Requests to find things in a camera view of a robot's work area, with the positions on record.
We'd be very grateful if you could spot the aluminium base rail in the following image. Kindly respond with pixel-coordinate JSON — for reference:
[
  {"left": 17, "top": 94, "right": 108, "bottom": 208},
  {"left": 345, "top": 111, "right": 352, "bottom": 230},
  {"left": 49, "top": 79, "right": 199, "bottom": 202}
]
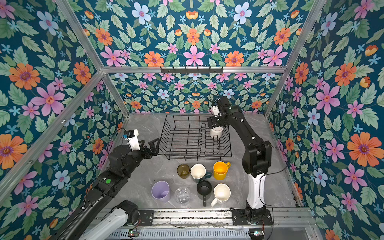
[{"left": 64, "top": 207, "right": 319, "bottom": 240}]

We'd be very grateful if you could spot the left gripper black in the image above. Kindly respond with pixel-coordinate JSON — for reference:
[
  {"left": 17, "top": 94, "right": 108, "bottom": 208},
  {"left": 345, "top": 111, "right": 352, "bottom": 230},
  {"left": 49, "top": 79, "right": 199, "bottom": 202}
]
[{"left": 121, "top": 136, "right": 161, "bottom": 179}]

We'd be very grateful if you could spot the metal hook rail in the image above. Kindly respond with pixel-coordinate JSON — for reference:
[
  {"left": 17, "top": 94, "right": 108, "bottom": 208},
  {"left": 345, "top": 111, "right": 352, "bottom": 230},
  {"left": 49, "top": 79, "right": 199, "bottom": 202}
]
[{"left": 160, "top": 67, "right": 224, "bottom": 75}]

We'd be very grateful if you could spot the black mug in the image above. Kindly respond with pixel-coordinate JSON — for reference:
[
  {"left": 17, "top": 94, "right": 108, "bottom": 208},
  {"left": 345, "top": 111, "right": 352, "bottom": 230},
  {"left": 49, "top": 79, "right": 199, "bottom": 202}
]
[{"left": 197, "top": 180, "right": 212, "bottom": 207}]

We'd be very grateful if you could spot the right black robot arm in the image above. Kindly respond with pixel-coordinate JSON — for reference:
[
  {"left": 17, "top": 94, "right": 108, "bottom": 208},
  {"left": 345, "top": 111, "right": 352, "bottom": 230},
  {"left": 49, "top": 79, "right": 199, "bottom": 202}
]
[{"left": 208, "top": 97, "right": 272, "bottom": 223}]

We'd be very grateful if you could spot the black wire dish rack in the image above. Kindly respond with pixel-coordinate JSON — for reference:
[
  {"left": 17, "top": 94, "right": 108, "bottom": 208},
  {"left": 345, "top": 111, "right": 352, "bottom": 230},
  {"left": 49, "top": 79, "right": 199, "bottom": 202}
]
[{"left": 159, "top": 115, "right": 232, "bottom": 161}]

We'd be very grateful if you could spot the lavender plastic cup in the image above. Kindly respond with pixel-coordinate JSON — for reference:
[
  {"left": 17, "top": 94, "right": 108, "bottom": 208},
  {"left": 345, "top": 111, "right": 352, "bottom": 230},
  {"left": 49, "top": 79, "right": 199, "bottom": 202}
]
[{"left": 151, "top": 181, "right": 171, "bottom": 202}]

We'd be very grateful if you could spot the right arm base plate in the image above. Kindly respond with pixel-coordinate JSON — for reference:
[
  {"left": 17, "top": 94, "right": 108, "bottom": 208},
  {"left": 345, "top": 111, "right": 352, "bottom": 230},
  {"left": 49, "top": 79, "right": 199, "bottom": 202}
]
[{"left": 230, "top": 207, "right": 273, "bottom": 226}]

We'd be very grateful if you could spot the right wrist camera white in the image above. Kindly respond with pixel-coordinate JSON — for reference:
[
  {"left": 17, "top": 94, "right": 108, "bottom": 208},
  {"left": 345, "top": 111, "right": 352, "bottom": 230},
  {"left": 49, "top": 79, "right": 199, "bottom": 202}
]
[{"left": 210, "top": 105, "right": 220, "bottom": 117}]

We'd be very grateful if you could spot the clear glass cup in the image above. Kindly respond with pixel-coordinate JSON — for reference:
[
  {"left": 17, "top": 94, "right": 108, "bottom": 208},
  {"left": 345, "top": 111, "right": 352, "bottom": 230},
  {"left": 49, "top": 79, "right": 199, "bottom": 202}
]
[{"left": 175, "top": 187, "right": 191, "bottom": 205}]

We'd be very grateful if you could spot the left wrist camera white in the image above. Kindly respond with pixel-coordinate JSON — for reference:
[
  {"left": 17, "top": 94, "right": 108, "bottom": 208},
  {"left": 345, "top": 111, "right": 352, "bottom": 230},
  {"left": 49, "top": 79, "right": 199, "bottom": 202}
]
[{"left": 125, "top": 129, "right": 141, "bottom": 151}]

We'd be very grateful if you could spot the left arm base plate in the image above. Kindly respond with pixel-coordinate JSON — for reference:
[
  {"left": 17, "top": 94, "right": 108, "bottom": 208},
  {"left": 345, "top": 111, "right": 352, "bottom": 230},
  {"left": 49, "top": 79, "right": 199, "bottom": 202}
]
[{"left": 134, "top": 210, "right": 155, "bottom": 227}]

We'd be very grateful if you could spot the yellow mug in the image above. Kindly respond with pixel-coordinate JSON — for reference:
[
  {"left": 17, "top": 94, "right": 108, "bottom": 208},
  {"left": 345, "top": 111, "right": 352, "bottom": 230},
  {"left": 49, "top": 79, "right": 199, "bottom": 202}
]
[{"left": 213, "top": 161, "right": 231, "bottom": 181}]

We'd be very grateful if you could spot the white ceramic mug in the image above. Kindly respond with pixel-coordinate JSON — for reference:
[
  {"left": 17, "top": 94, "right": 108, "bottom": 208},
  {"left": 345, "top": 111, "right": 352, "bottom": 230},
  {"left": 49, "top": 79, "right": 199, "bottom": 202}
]
[{"left": 211, "top": 184, "right": 231, "bottom": 207}]

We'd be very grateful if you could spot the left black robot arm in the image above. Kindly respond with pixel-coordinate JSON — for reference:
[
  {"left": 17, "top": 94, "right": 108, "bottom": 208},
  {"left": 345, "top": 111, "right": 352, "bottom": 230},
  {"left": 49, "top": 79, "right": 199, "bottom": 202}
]
[{"left": 51, "top": 138, "right": 160, "bottom": 240}]

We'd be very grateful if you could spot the white mug red inside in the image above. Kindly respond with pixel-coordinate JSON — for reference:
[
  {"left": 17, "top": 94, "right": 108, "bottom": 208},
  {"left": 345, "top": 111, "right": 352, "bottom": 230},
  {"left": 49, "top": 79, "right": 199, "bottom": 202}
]
[{"left": 210, "top": 127, "right": 224, "bottom": 140}]

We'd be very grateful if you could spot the cream mug green outside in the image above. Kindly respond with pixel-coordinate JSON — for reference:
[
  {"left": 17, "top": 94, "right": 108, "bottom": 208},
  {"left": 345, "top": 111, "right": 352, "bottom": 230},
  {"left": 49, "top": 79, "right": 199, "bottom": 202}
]
[{"left": 190, "top": 164, "right": 212, "bottom": 183}]

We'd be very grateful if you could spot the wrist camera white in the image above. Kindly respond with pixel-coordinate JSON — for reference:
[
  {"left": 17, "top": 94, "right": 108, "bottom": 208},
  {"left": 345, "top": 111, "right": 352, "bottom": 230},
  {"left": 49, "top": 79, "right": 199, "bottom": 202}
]
[
  {"left": 210, "top": 105, "right": 220, "bottom": 117},
  {"left": 125, "top": 129, "right": 141, "bottom": 151}
]

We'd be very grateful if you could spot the olive green glass cup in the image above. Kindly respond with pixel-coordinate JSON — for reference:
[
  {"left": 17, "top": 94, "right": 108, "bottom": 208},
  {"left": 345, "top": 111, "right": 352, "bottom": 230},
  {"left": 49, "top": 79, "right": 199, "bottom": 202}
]
[{"left": 177, "top": 164, "right": 190, "bottom": 179}]

